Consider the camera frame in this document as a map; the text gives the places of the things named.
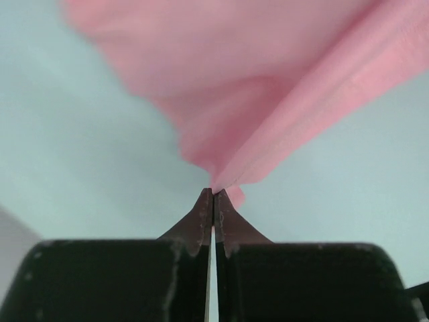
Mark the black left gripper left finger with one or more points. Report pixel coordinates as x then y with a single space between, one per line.
162 279

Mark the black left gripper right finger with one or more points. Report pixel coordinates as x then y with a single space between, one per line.
259 280

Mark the pink t shirt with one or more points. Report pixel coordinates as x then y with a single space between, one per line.
248 82

